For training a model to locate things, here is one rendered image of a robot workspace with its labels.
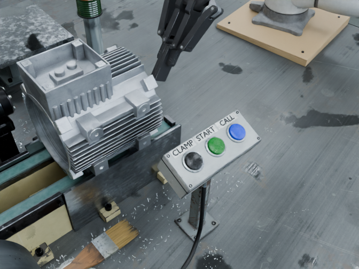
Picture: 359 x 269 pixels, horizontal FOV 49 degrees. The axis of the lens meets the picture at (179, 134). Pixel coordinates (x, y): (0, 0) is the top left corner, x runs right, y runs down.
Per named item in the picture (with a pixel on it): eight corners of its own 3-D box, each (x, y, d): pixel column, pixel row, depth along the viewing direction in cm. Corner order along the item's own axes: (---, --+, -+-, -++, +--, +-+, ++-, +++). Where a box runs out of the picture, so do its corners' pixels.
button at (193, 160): (189, 176, 62) (193, 172, 60) (178, 160, 62) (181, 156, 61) (203, 166, 63) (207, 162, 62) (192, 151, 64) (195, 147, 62)
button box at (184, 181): (180, 200, 64) (190, 191, 59) (155, 166, 65) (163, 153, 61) (250, 150, 72) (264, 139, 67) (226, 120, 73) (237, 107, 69)
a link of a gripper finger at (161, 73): (177, 46, 73) (180, 48, 73) (162, 79, 76) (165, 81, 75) (166, 44, 71) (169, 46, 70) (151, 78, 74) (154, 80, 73)
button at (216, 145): (212, 160, 64) (216, 156, 63) (201, 146, 65) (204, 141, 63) (225, 151, 66) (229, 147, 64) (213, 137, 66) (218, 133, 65)
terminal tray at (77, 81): (54, 127, 65) (45, 94, 60) (25, 94, 70) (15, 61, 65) (115, 97, 71) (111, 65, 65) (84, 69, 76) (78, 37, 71)
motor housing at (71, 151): (81, 196, 74) (63, 125, 60) (34, 139, 84) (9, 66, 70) (163, 147, 83) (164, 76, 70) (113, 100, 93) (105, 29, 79)
